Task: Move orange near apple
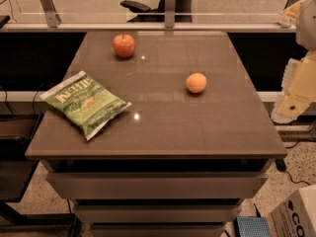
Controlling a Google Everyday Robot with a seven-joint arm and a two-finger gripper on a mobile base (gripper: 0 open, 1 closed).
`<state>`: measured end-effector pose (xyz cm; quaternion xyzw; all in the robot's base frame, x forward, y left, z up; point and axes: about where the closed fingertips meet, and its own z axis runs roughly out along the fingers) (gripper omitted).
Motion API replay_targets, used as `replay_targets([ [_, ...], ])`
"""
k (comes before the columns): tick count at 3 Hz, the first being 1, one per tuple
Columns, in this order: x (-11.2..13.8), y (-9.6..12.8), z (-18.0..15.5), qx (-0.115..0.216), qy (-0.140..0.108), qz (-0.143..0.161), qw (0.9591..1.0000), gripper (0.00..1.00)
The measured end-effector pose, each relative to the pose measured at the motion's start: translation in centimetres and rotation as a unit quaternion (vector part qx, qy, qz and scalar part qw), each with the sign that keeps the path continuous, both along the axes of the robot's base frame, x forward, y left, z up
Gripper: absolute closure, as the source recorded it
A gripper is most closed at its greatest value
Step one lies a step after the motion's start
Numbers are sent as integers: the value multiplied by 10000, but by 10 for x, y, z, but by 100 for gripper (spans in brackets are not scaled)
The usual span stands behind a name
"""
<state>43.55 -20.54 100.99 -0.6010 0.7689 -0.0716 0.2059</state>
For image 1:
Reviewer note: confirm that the orange fruit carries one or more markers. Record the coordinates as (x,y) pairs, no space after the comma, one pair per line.
(196,83)

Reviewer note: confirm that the blue perforated box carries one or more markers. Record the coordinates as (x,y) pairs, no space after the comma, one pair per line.
(251,227)

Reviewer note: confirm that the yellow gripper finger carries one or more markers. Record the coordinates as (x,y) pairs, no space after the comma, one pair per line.
(298,89)
(289,15)

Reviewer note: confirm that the grey drawer cabinet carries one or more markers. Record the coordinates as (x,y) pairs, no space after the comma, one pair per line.
(156,204)

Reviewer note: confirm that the green chip bag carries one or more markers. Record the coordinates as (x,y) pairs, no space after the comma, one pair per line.
(85,102)

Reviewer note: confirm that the cardboard box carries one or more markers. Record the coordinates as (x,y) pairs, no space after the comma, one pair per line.
(296,215)

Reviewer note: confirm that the red apple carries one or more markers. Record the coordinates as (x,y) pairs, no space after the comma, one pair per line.
(124,45)

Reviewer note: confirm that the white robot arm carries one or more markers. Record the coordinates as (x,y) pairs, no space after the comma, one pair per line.
(306,27)

